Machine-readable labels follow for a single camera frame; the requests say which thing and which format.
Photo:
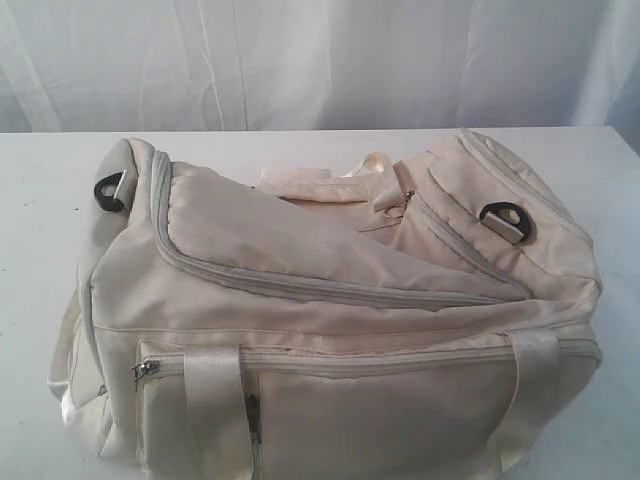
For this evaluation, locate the cream duffel bag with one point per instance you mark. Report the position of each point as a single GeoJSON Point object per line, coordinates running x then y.
{"type": "Point", "coordinates": [420, 319]}

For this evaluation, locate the white backdrop curtain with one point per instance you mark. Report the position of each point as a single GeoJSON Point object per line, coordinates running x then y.
{"type": "Point", "coordinates": [263, 65]}

